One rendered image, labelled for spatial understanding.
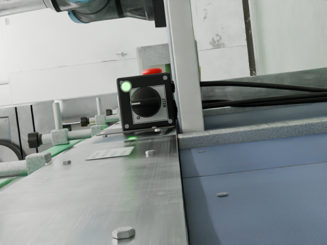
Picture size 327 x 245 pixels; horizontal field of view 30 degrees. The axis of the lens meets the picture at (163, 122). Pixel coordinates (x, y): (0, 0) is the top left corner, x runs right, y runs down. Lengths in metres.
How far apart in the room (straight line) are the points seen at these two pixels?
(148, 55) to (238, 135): 0.95
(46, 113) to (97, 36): 2.81
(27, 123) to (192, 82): 1.74
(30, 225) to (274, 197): 0.17
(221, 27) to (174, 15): 4.41
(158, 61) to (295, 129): 0.96
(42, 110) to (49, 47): 2.83
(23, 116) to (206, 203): 2.19
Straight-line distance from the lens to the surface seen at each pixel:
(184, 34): 0.87
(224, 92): 2.49
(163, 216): 0.27
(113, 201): 0.32
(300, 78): 2.54
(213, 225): 0.33
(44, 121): 2.54
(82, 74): 5.29
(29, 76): 5.37
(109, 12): 1.64
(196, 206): 0.38
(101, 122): 1.64
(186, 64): 0.87
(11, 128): 2.57
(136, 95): 0.87
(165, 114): 0.89
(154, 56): 1.68
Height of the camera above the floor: 0.76
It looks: 1 degrees up
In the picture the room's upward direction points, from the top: 97 degrees counter-clockwise
